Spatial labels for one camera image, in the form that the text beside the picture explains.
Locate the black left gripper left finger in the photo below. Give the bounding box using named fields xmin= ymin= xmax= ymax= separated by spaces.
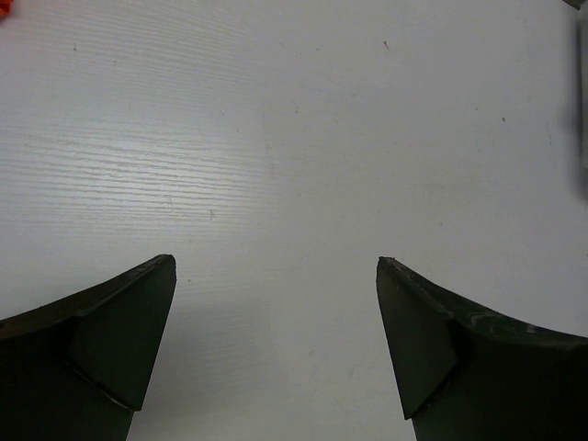
xmin=1 ymin=254 xmax=176 ymax=440

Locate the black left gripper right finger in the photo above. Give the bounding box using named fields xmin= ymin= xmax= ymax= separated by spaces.
xmin=377 ymin=257 xmax=587 ymax=440

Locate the folded orange t shirt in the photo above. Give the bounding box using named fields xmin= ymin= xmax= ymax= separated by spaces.
xmin=0 ymin=0 xmax=14 ymax=20

